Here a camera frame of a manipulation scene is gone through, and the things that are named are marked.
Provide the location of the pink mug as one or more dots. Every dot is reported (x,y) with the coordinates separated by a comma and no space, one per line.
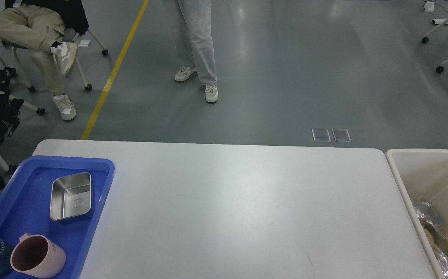
(37,256)

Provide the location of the standing person grey jeans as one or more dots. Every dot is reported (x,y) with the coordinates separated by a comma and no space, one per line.
(191,28)

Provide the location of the white plastic bin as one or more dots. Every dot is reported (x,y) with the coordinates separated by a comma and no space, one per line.
(422,176)

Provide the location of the brown paper in bin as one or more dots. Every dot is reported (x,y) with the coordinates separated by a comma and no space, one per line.
(432,242)

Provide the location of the white rolling chair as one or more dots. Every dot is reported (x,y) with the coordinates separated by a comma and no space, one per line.
(22,69)

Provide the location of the clear floor marker plate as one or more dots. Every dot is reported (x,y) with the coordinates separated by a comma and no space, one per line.
(341,135)

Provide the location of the stainless steel rectangular container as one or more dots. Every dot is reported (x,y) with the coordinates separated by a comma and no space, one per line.
(72,198)

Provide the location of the blue plastic tray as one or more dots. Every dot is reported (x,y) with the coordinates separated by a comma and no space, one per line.
(25,206)

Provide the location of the seated person khaki trousers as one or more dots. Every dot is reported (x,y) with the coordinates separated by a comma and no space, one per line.
(33,31)

